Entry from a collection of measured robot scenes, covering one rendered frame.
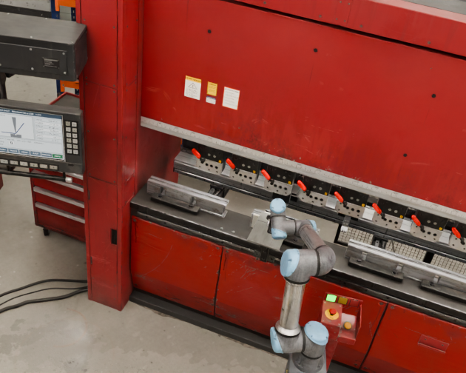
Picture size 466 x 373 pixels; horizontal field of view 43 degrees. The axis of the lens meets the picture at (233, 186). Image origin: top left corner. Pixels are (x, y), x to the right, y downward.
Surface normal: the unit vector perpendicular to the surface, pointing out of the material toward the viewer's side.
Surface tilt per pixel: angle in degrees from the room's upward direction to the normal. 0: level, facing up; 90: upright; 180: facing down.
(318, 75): 90
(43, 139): 90
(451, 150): 90
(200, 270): 90
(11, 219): 0
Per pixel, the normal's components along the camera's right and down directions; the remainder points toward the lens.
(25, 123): -0.04, 0.60
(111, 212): -0.33, 0.54
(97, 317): 0.12, -0.79
